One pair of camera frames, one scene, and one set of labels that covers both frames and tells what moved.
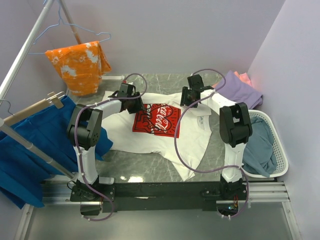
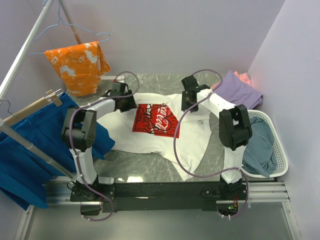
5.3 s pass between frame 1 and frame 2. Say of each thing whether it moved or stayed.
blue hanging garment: stayed
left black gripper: moved
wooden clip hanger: stayed
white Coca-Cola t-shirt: stayed
